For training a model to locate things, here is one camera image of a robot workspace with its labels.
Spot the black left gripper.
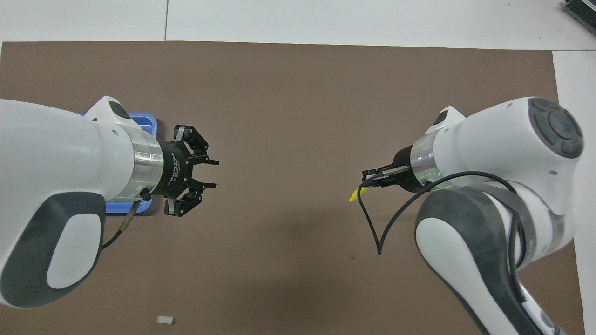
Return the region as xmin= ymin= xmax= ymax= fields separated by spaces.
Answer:
xmin=158 ymin=125 xmax=219 ymax=217

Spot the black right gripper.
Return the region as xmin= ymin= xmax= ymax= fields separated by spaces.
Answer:
xmin=363 ymin=145 xmax=431 ymax=193

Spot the blue plastic tray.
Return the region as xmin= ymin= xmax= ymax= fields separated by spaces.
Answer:
xmin=79 ymin=113 xmax=158 ymax=215

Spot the brown table mat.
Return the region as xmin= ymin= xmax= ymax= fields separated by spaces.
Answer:
xmin=0 ymin=41 xmax=586 ymax=335

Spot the grey ribbed device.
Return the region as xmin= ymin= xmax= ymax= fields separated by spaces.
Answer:
xmin=563 ymin=0 xmax=596 ymax=21

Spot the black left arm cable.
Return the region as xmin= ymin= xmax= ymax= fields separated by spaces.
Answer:
xmin=102 ymin=198 xmax=142 ymax=250

